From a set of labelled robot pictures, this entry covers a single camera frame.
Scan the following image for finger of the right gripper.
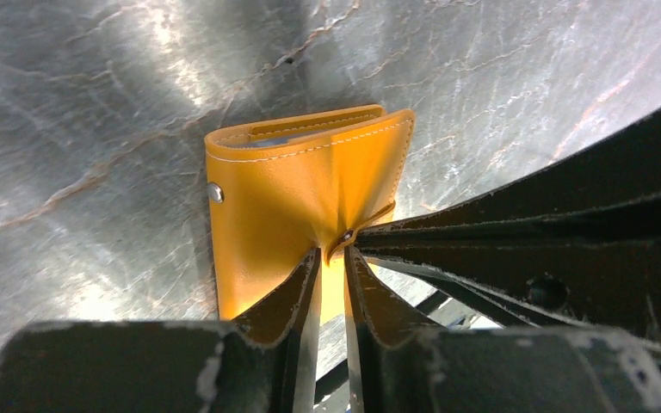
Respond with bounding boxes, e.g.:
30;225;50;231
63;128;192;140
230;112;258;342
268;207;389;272
356;108;661;244
359;238;661;342

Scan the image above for orange leather card holder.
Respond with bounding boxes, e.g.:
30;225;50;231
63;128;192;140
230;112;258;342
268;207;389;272
204;104;416;322

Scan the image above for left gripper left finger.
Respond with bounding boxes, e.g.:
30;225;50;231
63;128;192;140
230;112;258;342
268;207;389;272
0;249;322;412

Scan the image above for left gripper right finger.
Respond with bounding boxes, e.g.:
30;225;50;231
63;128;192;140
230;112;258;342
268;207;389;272
344;247;661;412

